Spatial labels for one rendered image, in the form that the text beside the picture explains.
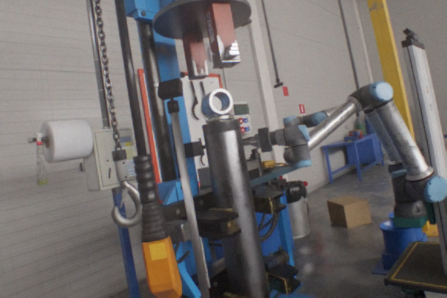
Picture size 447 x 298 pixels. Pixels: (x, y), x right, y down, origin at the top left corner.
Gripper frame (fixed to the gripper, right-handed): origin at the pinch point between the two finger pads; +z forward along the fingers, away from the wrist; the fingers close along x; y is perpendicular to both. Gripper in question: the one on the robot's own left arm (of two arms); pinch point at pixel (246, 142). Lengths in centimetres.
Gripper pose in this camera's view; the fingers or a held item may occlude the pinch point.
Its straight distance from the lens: 173.0
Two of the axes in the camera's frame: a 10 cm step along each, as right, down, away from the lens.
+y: -3.4, 0.1, -9.4
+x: 1.7, 9.8, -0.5
